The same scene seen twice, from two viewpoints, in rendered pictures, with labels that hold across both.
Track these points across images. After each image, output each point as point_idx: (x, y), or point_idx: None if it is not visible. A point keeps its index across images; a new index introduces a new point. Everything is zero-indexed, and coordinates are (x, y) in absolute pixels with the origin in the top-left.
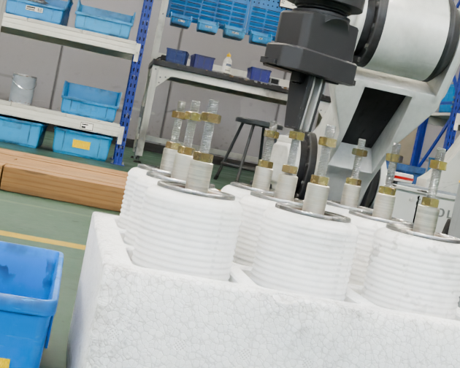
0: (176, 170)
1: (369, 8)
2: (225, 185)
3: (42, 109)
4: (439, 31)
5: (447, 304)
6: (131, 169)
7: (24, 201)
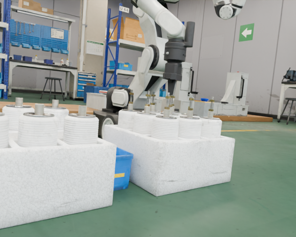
0: (146, 111)
1: (153, 53)
2: (46, 100)
3: None
4: None
5: (220, 134)
6: (12, 99)
7: None
